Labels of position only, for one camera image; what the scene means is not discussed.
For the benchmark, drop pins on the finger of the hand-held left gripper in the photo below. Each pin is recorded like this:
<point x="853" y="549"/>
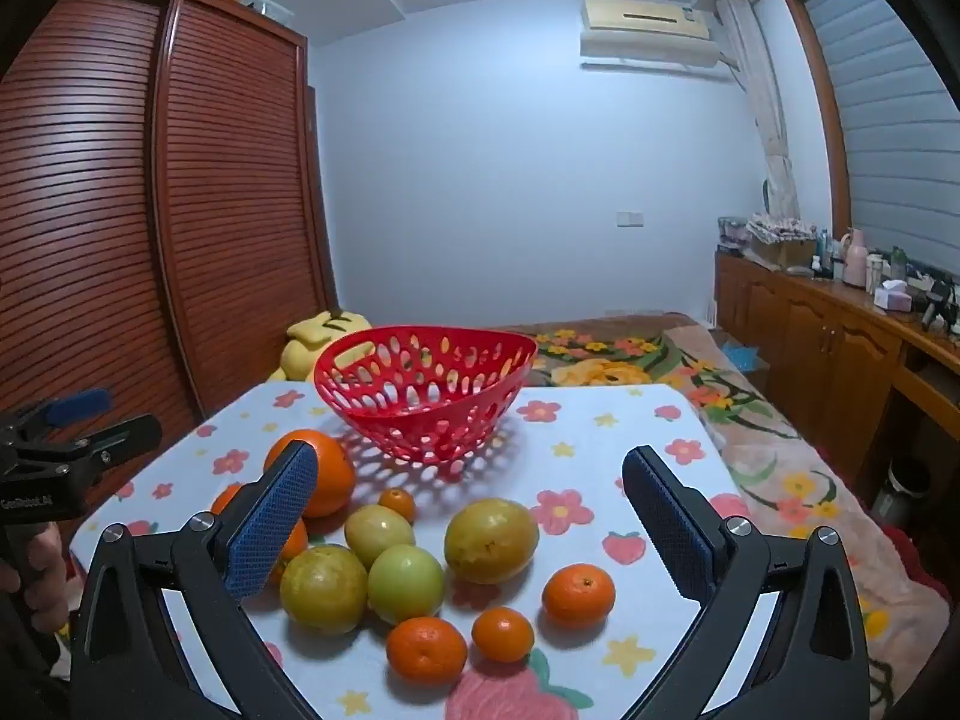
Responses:
<point x="120" y="439"/>
<point x="75" y="405"/>

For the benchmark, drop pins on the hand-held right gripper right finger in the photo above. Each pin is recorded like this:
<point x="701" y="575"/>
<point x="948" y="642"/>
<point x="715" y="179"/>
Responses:
<point x="675" y="525"/>

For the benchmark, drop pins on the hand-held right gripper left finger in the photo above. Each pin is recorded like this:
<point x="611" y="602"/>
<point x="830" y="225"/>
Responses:
<point x="277" y="517"/>

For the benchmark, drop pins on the medium orange tangerine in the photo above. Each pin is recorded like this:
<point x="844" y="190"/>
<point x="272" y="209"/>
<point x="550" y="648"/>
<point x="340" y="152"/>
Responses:
<point x="229" y="499"/>

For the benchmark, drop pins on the large navel orange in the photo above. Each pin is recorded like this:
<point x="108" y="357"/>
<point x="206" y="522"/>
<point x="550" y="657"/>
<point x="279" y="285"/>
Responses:
<point x="330" y="472"/>

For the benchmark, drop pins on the yellow-green passion fruit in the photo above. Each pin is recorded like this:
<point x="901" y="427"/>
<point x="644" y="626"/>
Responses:
<point x="491" y="540"/>
<point x="324" y="590"/>
<point x="375" y="529"/>

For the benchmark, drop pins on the tiny orange tangerine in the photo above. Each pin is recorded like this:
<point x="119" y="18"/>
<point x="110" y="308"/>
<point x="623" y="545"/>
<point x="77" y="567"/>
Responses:
<point x="397" y="506"/>

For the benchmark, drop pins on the small orange tangerine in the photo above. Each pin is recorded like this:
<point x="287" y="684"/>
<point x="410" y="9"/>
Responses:
<point x="426" y="652"/>
<point x="578" y="598"/>
<point x="502" y="634"/>

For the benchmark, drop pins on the green round fruit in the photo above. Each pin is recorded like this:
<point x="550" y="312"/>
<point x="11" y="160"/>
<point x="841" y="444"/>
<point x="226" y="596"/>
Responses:
<point x="405" y="585"/>

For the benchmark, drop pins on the red perforated plastic basket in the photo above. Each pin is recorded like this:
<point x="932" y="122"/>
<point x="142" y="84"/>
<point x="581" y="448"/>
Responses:
<point x="435" y="330"/>

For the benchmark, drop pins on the person's left hand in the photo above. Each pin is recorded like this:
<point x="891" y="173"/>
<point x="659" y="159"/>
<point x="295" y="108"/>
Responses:
<point x="49" y="570"/>

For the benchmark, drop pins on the floral bed blanket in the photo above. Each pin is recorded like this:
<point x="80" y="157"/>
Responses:
<point x="787" y="450"/>

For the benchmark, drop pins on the yellow plush toy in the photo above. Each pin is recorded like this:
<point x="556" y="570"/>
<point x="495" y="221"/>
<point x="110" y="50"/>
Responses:
<point x="307" y="345"/>

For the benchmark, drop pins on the blue plastic bag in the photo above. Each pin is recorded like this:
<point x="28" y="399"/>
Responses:
<point x="739" y="356"/>

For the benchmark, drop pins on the wooden sideboard cabinet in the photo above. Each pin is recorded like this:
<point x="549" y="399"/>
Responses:
<point x="810" y="345"/>

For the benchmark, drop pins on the grey trash can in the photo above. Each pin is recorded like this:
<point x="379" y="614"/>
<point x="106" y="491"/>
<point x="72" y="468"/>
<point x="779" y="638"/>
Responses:
<point x="900" y="495"/>

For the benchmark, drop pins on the brown louvered wardrobe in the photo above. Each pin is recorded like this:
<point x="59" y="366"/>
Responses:
<point x="225" y="202"/>

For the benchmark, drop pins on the cardboard box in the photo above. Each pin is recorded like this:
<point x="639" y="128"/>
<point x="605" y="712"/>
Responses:
<point x="784" y="253"/>

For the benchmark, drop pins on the clear storage bin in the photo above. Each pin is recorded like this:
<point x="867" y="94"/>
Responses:
<point x="731" y="236"/>

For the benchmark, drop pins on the pink tissue box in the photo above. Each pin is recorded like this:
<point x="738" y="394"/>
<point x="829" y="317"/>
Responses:
<point x="892" y="298"/>

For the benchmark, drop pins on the stack of folded cloths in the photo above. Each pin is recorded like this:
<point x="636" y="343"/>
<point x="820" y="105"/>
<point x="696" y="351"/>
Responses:
<point x="780" y="227"/>

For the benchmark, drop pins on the pink thermos jug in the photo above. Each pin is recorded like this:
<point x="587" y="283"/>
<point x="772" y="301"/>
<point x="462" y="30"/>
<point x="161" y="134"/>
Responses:
<point x="855" y="262"/>

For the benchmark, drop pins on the white cup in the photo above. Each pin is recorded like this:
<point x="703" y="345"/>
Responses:
<point x="875" y="274"/>

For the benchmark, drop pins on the green-capped bottle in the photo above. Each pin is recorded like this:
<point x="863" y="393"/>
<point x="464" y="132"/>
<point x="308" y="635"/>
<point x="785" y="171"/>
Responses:
<point x="898" y="264"/>

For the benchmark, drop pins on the cream curtain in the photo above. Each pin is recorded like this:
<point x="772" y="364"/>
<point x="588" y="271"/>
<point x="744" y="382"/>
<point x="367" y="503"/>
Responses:
<point x="772" y="127"/>

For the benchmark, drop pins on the clear plastic box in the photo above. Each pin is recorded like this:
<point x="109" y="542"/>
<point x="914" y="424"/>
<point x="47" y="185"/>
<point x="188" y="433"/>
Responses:
<point x="271" y="9"/>

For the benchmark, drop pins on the grey window blind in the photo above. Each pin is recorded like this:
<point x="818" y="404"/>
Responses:
<point x="885" y="127"/>

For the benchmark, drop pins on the white wall outlet strip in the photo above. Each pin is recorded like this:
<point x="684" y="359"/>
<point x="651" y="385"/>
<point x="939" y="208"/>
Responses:
<point x="622" y="310"/>

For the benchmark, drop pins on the white wall switch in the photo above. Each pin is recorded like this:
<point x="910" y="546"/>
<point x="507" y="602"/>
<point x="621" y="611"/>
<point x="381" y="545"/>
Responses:
<point x="630" y="219"/>

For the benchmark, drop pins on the wooden window frame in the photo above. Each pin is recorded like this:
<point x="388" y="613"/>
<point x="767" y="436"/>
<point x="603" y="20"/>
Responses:
<point x="821" y="90"/>

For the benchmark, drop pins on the wall air conditioner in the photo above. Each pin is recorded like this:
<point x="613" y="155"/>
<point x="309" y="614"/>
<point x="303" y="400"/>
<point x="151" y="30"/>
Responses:
<point x="645" y="19"/>

